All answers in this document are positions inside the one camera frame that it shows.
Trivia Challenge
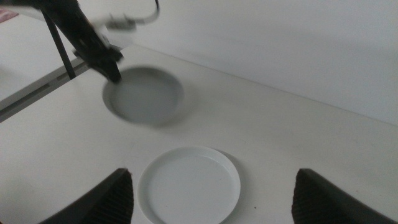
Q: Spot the thin black stand rod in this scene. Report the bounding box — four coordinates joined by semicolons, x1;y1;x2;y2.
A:
40;8;78;80

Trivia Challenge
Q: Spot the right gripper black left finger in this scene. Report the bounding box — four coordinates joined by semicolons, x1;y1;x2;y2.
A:
37;167;135;224

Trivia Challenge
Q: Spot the grey shallow bowl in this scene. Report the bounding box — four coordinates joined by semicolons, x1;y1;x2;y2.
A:
102;65;185;127

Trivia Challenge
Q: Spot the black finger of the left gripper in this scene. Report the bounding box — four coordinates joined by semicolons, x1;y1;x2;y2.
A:
92;58;123;84

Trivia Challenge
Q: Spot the white shallow bowl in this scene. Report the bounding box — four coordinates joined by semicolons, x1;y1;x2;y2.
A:
137;146;242;224

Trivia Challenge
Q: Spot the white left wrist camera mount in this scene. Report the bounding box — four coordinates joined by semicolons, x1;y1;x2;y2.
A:
91;14;139;50

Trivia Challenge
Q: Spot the pink flat item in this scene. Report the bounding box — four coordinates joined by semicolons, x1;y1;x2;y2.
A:
0;8;19;24

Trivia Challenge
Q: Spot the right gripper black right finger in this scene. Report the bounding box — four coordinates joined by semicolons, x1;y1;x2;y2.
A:
291;167;398;224

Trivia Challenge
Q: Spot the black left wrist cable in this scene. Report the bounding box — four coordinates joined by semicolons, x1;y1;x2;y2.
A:
107;0;161;31

